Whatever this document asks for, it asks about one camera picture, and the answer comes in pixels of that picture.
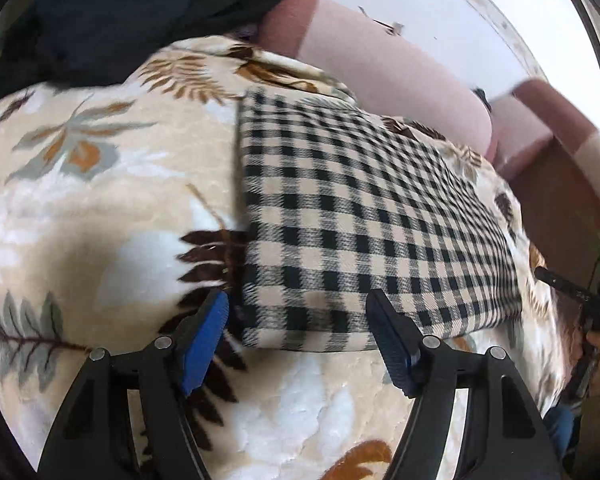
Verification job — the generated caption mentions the black clothing pile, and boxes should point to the black clothing pile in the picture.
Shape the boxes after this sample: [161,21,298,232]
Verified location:
[0,0,283,99]

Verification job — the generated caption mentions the beige leaf-pattern fleece blanket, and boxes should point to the beige leaf-pattern fleece blanket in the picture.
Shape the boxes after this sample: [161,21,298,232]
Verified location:
[0,34,571,480]

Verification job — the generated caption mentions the brown headboard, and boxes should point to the brown headboard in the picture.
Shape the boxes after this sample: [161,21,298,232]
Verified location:
[504,138,600,321]

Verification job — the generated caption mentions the dark-rimmed eyeglasses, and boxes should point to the dark-rimmed eyeglasses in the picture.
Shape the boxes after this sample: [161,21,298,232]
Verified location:
[358,6,404,37]

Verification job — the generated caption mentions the pink bolster pillow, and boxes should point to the pink bolster pillow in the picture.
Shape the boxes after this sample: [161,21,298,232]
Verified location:
[257,0,496,160]

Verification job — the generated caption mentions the black beige checkered garment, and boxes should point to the black beige checkered garment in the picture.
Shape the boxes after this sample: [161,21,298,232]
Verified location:
[238,88,522,352]

